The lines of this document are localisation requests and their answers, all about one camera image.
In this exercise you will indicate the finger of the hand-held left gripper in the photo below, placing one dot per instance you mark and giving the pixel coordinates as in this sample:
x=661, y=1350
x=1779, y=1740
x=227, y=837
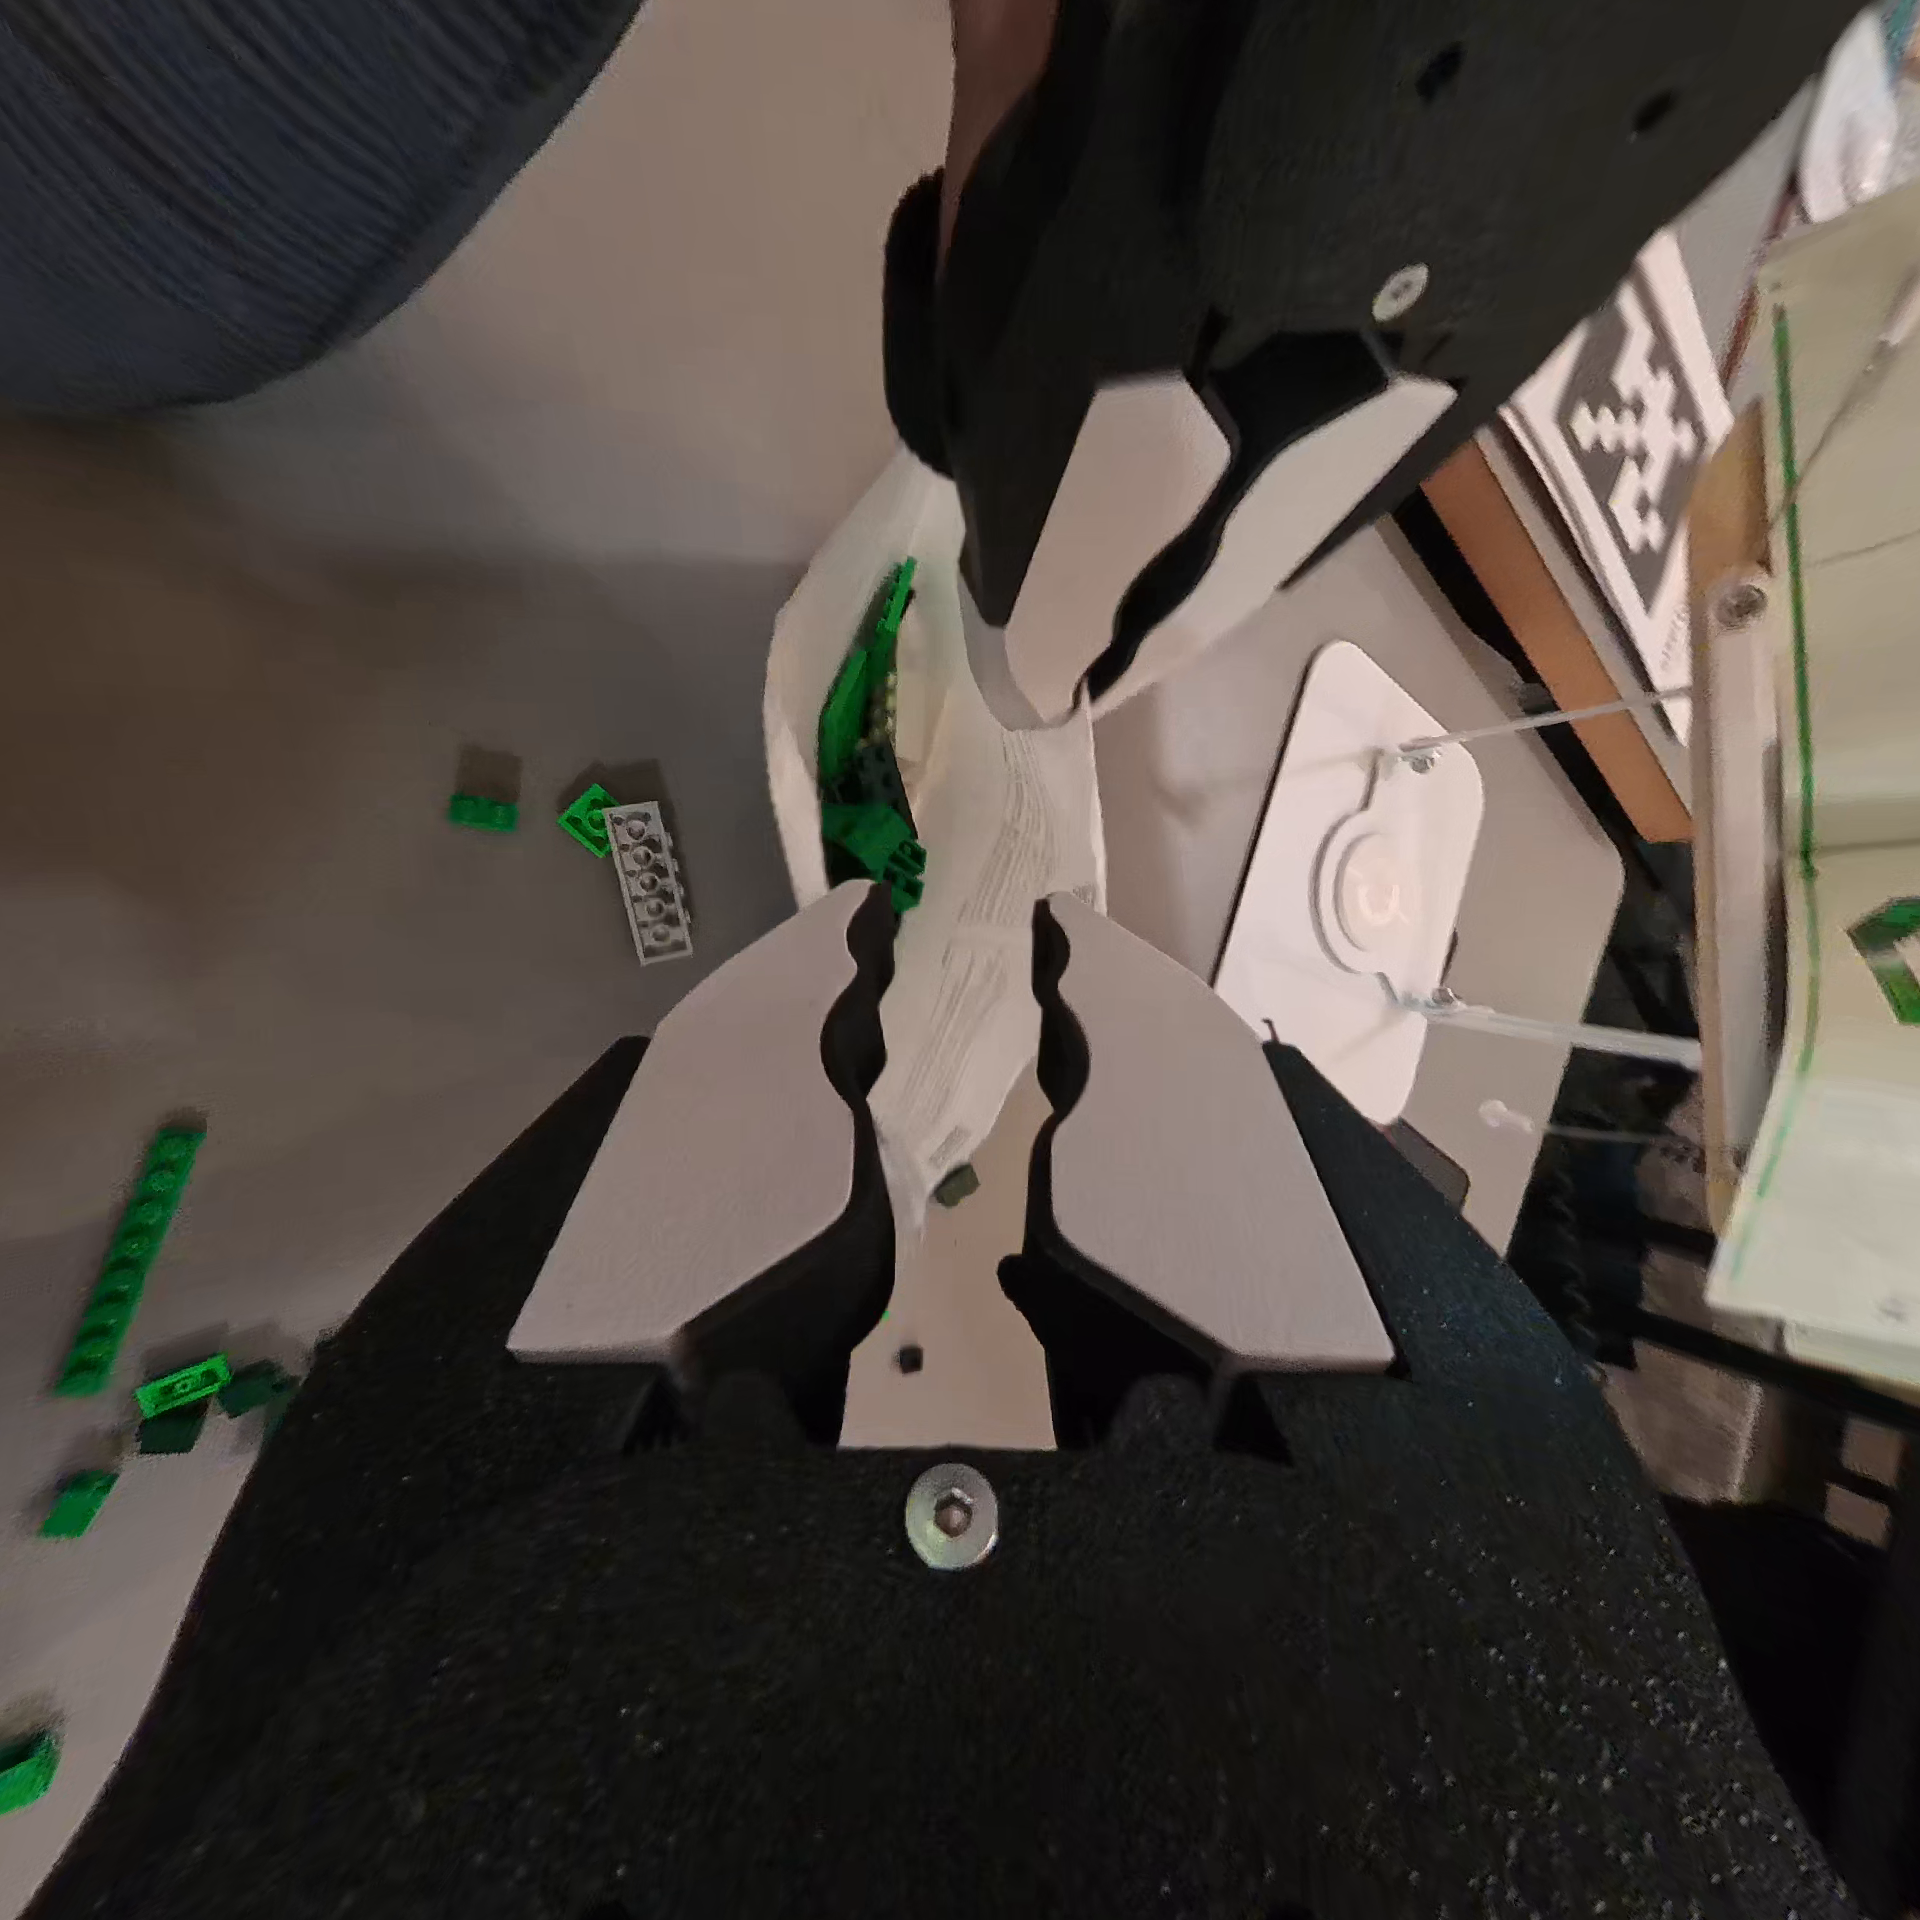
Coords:
x=1110, y=509
x=1322, y=495

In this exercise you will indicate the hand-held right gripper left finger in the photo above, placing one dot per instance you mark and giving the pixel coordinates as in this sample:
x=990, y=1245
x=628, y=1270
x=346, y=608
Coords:
x=720, y=1142

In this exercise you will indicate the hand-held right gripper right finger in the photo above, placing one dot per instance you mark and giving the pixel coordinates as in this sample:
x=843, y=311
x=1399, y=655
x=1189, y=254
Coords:
x=1201, y=1185

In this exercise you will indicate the white paper bag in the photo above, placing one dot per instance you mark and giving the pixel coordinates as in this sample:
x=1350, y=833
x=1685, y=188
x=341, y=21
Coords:
x=975, y=898

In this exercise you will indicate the green toy bricks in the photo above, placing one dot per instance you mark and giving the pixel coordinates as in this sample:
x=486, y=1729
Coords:
x=486, y=811
x=870, y=781

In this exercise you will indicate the grey desk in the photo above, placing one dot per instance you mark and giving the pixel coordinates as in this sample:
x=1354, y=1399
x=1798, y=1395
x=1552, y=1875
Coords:
x=301, y=631

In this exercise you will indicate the person's left hand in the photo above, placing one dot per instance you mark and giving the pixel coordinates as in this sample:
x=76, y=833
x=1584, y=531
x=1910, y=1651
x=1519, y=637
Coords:
x=994, y=76

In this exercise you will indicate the grey studded toy plate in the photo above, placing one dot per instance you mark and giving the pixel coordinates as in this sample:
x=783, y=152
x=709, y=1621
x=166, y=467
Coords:
x=653, y=885

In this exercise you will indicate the white square stand base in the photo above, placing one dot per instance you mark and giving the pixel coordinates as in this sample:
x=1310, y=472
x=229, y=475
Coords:
x=1290, y=931

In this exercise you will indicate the brown wooden board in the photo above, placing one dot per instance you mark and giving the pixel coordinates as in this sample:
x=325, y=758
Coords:
x=1559, y=660

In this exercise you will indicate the black and white printed tag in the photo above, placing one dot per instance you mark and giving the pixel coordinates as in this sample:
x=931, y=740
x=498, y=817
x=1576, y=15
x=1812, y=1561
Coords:
x=1634, y=435

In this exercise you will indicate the pale cardboard box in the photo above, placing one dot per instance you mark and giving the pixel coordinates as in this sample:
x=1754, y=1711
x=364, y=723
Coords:
x=1831, y=748

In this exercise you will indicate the long green toy plate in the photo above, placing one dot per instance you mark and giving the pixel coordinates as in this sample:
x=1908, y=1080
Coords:
x=128, y=1260

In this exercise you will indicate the dark blue cushion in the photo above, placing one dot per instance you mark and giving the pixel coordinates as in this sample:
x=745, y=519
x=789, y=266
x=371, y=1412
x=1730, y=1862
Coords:
x=227, y=164

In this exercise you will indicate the clear acrylic bracket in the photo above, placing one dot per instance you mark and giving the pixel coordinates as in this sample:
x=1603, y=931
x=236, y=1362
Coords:
x=1390, y=885

